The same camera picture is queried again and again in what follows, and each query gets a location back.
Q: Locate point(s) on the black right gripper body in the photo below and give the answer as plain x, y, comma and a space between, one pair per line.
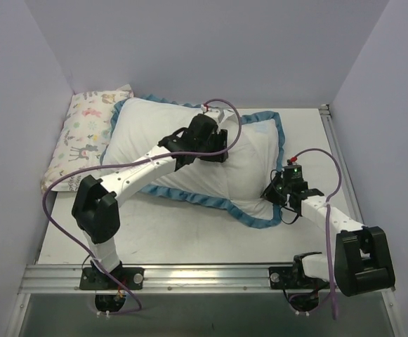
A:
272, 193

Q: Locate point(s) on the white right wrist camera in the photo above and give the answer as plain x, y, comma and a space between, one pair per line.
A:
292, 161

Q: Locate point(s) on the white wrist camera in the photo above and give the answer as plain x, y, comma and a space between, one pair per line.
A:
292, 161
218, 114

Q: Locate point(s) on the animal print small pillow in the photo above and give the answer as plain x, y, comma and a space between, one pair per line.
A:
85, 134

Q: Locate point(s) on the aluminium side frame rail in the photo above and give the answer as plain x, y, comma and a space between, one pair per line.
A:
345, 199

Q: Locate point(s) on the blue white plush pillowcase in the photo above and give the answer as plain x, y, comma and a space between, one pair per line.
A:
236, 185

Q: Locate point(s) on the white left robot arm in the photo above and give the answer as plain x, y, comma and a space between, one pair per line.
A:
96, 205

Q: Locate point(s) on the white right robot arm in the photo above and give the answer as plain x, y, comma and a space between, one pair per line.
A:
357, 258

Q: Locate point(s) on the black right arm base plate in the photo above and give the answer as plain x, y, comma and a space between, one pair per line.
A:
284, 278

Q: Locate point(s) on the aluminium mounting rail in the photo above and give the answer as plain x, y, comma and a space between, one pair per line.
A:
155, 279

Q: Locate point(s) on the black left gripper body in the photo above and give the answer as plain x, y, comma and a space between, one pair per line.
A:
216, 147

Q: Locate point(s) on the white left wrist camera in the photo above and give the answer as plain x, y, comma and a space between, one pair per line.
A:
218, 114

